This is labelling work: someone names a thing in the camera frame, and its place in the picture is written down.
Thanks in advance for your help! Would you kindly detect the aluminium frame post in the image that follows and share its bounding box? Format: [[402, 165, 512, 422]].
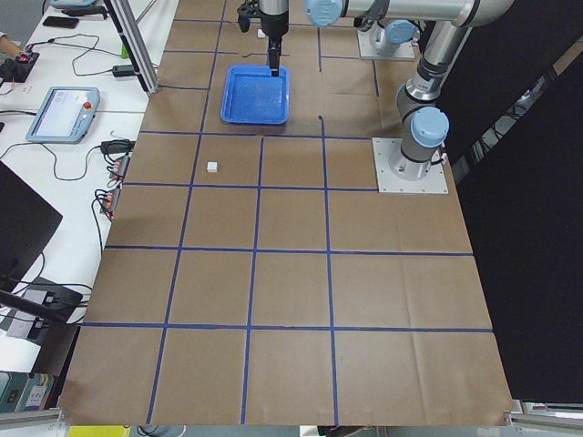
[[104, 0, 159, 96]]

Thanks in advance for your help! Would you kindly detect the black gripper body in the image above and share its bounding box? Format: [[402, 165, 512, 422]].
[[237, 0, 289, 36]]

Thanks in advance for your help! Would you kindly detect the black power adapter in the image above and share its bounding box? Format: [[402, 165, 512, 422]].
[[112, 65, 136, 77]]

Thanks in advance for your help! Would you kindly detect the teach pendant tablet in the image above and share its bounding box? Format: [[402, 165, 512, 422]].
[[26, 86, 100, 144]]

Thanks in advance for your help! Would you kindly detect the black smartphone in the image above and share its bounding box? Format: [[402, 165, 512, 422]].
[[42, 15, 79, 29]]

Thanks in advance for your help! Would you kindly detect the blue plastic tray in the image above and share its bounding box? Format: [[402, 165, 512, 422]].
[[220, 65, 290, 125]]

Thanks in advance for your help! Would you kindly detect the brown paper table cover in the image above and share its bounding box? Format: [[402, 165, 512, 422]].
[[59, 1, 511, 426]]

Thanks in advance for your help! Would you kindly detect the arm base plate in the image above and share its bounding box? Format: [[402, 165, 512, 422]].
[[355, 23, 416, 60], [372, 137, 449, 195]]

